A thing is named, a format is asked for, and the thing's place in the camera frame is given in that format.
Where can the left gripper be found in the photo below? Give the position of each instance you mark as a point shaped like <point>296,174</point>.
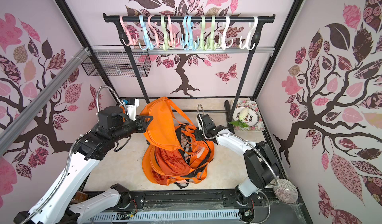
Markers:
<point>142,124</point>

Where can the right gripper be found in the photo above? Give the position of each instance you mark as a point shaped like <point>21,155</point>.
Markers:
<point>200,134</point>

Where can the orange sling bag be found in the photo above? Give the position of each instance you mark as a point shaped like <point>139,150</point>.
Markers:
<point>161,130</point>

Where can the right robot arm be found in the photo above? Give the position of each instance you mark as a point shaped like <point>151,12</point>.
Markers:
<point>261,165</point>

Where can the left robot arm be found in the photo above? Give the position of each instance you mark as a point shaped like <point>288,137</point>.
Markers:
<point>87,151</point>

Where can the pink hook far left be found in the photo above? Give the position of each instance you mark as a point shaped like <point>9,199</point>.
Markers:
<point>131,41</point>

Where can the pink hook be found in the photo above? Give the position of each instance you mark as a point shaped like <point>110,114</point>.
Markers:
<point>173,41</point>
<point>157,43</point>
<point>131,41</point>

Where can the green hook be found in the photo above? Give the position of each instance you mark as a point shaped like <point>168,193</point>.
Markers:
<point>166,34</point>
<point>212,44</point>
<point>202,43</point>

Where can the blue hook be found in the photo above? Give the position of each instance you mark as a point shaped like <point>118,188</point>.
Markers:
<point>148,43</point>
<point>185,41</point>
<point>191,43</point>

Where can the white hook far right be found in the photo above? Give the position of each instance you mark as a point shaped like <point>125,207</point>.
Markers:
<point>249,45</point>

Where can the pile of orange bags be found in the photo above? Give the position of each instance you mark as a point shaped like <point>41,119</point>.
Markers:
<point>185,165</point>

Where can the floral tray with flower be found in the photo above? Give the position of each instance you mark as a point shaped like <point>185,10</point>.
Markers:
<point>247,116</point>

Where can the brown jar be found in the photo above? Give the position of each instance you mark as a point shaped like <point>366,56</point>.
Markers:
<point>79,197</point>

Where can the clear glass dish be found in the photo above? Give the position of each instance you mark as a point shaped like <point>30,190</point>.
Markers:
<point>285,191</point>

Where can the black clothes rack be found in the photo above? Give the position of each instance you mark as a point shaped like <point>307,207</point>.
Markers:
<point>229,110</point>

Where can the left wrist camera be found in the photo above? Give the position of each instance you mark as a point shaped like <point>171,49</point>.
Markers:
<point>131,105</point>

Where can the black wire basket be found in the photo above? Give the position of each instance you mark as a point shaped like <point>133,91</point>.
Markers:
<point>116,64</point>

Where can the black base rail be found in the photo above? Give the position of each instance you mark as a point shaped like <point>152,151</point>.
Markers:
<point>226,197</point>

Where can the aluminium rail back wall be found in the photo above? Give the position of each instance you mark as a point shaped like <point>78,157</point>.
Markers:
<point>120,49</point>

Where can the aluminium rail wall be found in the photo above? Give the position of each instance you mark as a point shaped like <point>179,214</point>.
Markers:
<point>11,133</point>
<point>120,49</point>

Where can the white slotted cable duct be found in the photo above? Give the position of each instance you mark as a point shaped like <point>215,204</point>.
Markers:
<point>154,216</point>

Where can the aluminium rail left wall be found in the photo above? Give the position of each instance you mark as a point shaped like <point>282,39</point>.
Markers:
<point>11,133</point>

